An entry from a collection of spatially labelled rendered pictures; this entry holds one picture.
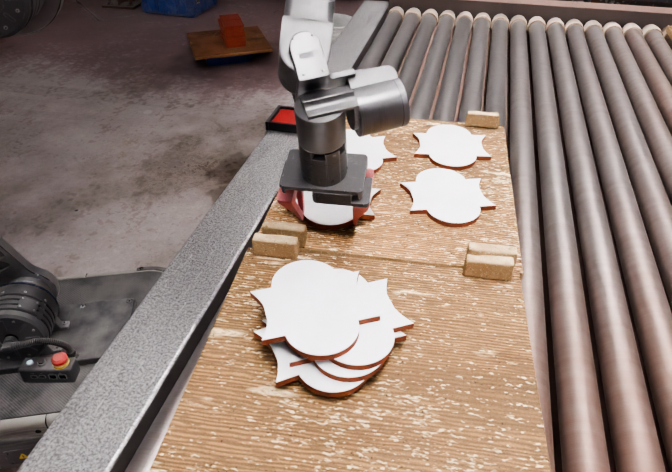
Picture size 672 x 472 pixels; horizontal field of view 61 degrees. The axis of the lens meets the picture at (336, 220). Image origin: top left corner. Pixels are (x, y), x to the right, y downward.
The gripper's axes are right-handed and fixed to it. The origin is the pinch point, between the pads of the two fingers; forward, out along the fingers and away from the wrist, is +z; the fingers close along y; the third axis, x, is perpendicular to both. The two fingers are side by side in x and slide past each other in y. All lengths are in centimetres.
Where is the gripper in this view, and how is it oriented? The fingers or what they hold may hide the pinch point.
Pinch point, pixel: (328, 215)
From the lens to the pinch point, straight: 78.8
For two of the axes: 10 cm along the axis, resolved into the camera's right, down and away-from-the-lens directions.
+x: 1.5, -7.8, 6.1
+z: 0.4, 6.2, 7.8
